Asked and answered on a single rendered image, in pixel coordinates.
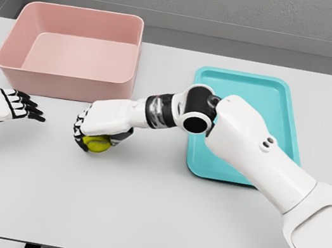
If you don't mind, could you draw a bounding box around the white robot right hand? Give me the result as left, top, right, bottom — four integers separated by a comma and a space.
68, 93, 140, 159

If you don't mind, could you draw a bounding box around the yellow-green tennis ball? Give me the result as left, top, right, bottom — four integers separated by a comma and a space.
80, 130, 113, 156

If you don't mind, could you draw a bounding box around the pink rectangular basket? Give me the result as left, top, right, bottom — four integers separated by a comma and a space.
0, 0, 149, 113

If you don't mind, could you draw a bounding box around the blue rectangular tray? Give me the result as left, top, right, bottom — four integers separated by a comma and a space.
176, 63, 316, 195

